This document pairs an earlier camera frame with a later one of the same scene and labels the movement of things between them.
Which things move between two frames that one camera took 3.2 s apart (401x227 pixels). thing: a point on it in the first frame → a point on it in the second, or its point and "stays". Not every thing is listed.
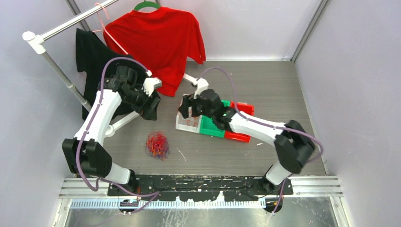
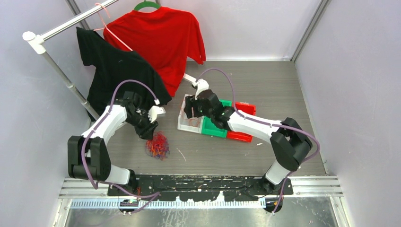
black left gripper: (148, 112) → (146, 132)
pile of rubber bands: (157, 145) stays
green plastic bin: (208, 127) stays
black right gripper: (187, 100) stays
